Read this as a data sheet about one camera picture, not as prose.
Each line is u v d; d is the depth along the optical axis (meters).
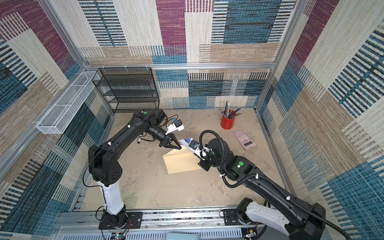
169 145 0.72
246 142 1.00
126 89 1.08
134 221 0.73
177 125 0.70
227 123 1.06
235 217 0.73
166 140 0.68
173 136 0.74
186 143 0.65
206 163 0.63
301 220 0.39
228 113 1.05
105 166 0.48
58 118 0.72
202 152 0.60
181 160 0.78
